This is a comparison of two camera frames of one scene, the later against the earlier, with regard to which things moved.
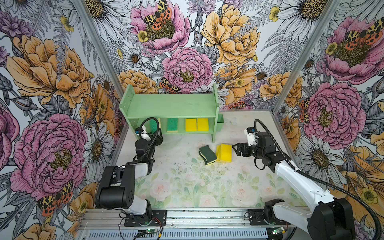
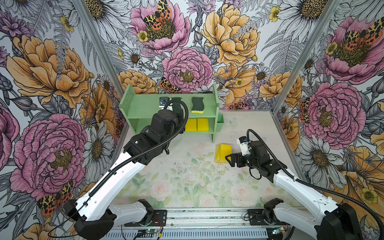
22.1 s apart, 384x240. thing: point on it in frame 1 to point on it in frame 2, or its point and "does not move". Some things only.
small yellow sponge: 191,125 does not move
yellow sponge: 203,124 does not move
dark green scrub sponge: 207,155 to 198,105
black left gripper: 159,138 to 179,126
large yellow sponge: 224,153 does not move
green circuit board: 151,231 does not move
